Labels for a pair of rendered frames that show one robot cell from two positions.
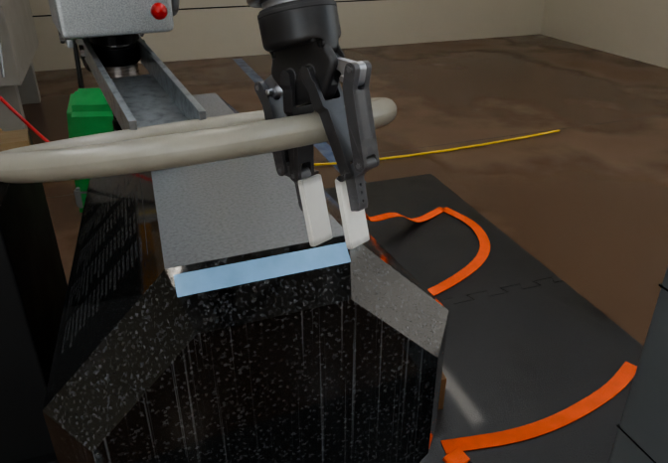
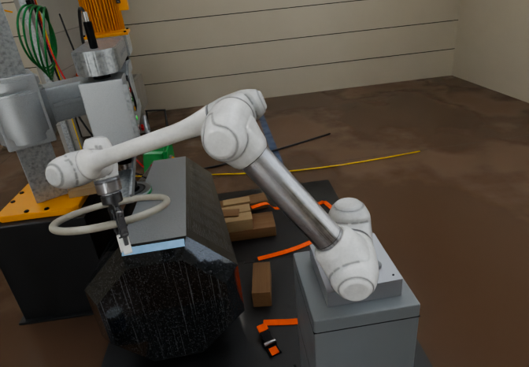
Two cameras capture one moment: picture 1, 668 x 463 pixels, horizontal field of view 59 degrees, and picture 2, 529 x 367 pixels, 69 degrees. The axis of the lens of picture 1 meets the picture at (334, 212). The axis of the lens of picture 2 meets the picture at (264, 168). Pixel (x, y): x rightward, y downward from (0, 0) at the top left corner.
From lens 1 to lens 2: 1.14 m
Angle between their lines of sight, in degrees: 14
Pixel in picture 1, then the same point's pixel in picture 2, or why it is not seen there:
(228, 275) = (139, 249)
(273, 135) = (101, 227)
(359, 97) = (120, 219)
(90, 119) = (152, 155)
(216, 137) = (87, 227)
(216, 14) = (243, 76)
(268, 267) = (154, 246)
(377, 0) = (338, 62)
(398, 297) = (208, 259)
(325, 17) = (112, 199)
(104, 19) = not seen: hidden behind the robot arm
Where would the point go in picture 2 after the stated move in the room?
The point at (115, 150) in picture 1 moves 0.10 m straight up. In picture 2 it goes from (66, 230) to (57, 207)
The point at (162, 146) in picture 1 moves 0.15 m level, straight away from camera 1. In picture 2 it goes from (75, 230) to (89, 209)
